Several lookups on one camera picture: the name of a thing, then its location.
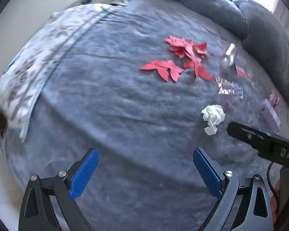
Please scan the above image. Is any white tissue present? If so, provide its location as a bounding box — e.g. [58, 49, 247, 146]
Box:
[201, 105, 225, 136]

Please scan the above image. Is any small pink-label plastic bottle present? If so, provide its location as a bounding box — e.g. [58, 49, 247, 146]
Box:
[220, 43, 238, 69]

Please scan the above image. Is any red paper scraps pile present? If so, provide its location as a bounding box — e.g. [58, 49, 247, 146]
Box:
[139, 35, 213, 82]

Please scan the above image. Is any clear red-white plastic wrapper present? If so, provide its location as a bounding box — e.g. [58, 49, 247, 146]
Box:
[235, 65, 246, 77]

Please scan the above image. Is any person's right hand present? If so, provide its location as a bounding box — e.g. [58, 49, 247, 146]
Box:
[270, 179, 280, 223]

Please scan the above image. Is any purple cardboard box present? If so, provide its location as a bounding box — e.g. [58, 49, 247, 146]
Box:
[258, 99, 281, 134]

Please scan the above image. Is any blue-white sachet packet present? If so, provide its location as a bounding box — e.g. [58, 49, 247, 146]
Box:
[236, 88, 244, 100]

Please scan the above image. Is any clear pink candy wrapper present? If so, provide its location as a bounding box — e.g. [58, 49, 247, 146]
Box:
[215, 76, 236, 113]

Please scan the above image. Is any rolled dark grey duvet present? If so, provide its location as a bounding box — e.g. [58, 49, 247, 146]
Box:
[173, 0, 289, 105]

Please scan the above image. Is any grey plush bed blanket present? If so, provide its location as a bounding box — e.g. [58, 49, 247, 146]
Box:
[0, 0, 289, 230]

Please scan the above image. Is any floral white pillow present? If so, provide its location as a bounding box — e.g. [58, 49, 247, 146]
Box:
[0, 0, 130, 142]

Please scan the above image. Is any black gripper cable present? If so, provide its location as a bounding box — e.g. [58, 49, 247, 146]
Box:
[266, 161, 280, 207]

